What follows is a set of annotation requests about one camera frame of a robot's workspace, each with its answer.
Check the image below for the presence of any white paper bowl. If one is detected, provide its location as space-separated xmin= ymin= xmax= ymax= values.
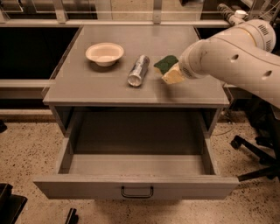
xmin=86 ymin=43 xmax=124 ymax=67

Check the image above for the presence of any silver metal can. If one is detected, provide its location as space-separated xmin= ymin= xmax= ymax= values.
xmin=128 ymin=55 xmax=150 ymax=88

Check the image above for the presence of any black office chair base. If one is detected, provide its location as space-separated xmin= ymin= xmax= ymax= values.
xmin=229 ymin=110 xmax=280 ymax=182

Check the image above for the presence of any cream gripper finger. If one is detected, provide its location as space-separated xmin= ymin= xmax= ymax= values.
xmin=162 ymin=63 xmax=185 ymax=84

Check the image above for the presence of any green and yellow sponge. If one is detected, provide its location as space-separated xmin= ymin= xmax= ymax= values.
xmin=154 ymin=55 xmax=179 ymax=74

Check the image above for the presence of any grey cabinet with counter top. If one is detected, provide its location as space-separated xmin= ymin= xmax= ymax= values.
xmin=44 ymin=25 xmax=229 ymax=140

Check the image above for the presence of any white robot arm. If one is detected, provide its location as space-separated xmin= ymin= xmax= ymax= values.
xmin=163 ymin=19 xmax=280 ymax=109

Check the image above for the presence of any black object at bottom edge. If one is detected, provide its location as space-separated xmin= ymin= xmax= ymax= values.
xmin=65 ymin=208 xmax=79 ymax=224

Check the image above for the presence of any white power strip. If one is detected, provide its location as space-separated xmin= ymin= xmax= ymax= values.
xmin=217 ymin=3 xmax=247 ymax=26

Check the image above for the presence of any black drawer handle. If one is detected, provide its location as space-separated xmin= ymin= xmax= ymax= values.
xmin=121 ymin=186 xmax=154 ymax=200

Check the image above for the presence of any black box bottom left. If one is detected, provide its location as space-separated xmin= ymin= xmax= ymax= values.
xmin=0 ymin=183 xmax=27 ymax=224

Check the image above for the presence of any grey top drawer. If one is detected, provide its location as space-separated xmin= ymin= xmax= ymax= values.
xmin=33 ymin=109 xmax=238 ymax=200

